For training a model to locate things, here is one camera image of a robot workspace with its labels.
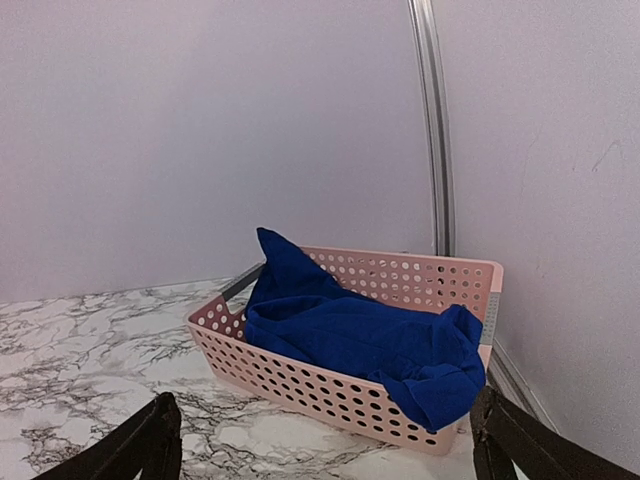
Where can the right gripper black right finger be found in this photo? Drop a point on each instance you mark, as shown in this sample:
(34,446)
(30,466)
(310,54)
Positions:
(507,439)

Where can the blue printed t-shirt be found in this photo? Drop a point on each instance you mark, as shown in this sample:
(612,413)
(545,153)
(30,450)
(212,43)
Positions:
(428,363)

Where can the pink perforated plastic basket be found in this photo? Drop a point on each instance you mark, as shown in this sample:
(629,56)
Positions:
(419,282)

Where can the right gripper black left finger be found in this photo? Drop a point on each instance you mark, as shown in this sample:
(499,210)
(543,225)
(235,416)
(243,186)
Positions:
(148,445)

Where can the right aluminium corner post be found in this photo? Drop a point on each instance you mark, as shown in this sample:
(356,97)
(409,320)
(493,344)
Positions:
(432,84)

